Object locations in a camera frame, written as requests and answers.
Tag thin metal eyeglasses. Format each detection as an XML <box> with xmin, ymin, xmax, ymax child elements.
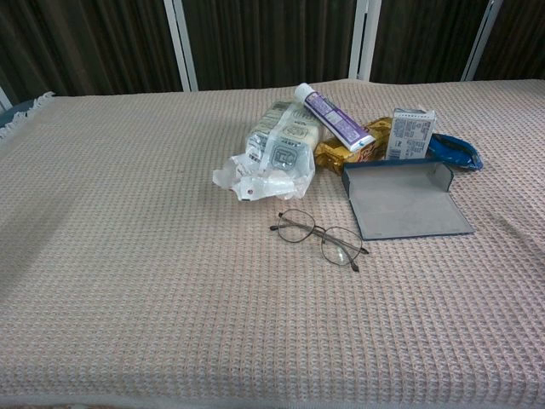
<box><xmin>269</xmin><ymin>209</ymin><xmax>370</xmax><ymax>274</ymax></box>

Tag dark blue glasses case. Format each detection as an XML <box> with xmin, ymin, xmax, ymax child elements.
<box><xmin>341</xmin><ymin>160</ymin><xmax>477</xmax><ymax>242</ymax></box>

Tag clear plastic food bag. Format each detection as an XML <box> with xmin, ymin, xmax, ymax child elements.
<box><xmin>212</xmin><ymin>100</ymin><xmax>321</xmax><ymax>202</ymax></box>

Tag gold foil snack wrapper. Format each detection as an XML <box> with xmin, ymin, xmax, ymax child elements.
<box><xmin>313</xmin><ymin>117</ymin><xmax>395</xmax><ymax>176</ymax></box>

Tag white purple toothpaste tube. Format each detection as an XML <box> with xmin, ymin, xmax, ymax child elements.
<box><xmin>294</xmin><ymin>82</ymin><xmax>376</xmax><ymax>152</ymax></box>

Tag beige waffle weave blanket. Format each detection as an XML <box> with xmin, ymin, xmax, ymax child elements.
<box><xmin>0</xmin><ymin>78</ymin><xmax>545</xmax><ymax>409</ymax></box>

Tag small white printed carton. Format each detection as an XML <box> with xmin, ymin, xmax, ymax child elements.
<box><xmin>385</xmin><ymin>106</ymin><xmax>437</xmax><ymax>162</ymax></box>

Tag blue snack packet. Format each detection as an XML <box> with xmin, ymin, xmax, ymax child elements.
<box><xmin>427</xmin><ymin>132</ymin><xmax>485</xmax><ymax>172</ymax></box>

